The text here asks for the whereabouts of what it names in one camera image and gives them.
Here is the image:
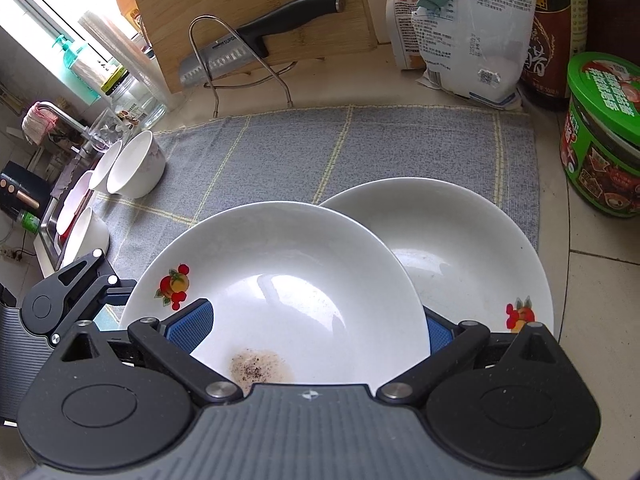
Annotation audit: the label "white plate with fruit print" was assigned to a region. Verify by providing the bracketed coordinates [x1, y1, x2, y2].
[122, 202, 431, 390]

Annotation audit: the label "white floral bowl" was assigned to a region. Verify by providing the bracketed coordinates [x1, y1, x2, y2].
[89, 140, 122, 194]
[56, 170, 93, 237]

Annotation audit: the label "white bowl pink flowers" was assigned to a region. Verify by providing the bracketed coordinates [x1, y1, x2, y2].
[106, 130, 166, 200]

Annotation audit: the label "metal kitchen faucet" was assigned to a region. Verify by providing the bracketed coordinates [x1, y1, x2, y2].
[34, 102, 90, 142]

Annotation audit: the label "grey checked cloth mat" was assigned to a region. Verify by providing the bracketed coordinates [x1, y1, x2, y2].
[92, 104, 542, 321]

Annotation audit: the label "clear drinking glass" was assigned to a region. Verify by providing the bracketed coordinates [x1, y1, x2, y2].
[87, 107, 126, 153]

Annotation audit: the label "clear glass jar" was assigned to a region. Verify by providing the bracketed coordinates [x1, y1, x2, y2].
[101, 66, 167, 131]

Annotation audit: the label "green pump soap bottle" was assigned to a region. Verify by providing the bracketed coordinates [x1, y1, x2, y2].
[52, 34, 102, 100]

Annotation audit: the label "green lidded food tub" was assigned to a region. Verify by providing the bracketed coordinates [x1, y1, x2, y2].
[560, 52, 640, 218]

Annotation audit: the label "white plastic food bag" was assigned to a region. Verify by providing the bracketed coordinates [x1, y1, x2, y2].
[411, 0, 536, 110]

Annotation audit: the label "red white snack bag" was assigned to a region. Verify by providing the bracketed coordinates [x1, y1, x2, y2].
[385, 0, 425, 70]

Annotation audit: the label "bamboo cutting board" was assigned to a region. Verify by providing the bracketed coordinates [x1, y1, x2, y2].
[136, 0, 378, 93]

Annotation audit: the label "dark soy sauce bottle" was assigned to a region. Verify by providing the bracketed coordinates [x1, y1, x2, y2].
[521, 0, 588, 110]

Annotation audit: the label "metal wire rack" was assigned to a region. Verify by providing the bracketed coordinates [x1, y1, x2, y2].
[180, 14, 296, 118]

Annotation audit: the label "black handled kitchen knife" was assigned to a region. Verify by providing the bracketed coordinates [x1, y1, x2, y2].
[180, 0, 346, 84]

